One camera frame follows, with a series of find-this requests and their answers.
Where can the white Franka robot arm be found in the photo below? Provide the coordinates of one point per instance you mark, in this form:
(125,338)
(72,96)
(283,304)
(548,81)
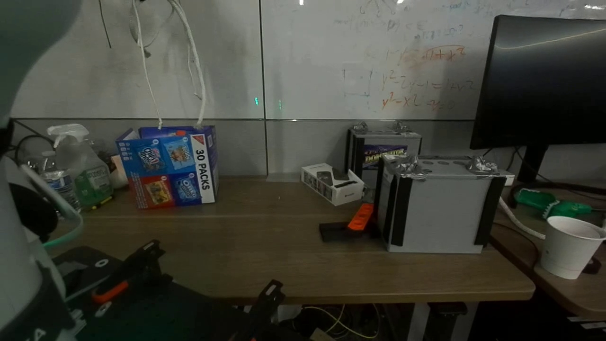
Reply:
(33,297)

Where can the orange rectangular block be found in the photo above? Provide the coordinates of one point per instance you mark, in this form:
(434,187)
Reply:
(362,217)

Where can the grey metal box rear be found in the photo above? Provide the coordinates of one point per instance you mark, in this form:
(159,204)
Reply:
(370,141)

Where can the clear plastic bag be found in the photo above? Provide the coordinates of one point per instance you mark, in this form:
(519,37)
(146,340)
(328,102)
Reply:
(74,170)

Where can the black computer monitor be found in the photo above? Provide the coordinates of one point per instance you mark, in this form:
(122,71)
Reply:
(544,84)

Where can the small black block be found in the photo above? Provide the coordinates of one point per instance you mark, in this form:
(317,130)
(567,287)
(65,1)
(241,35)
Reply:
(339,232)

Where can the white paper cup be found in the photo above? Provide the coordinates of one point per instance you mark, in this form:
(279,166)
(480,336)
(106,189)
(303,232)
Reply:
(569,245)

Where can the blue cardboard box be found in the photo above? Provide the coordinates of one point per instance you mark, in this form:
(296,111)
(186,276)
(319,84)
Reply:
(171,168)

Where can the black tool with orange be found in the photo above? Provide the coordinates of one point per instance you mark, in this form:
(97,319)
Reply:
(106,281)

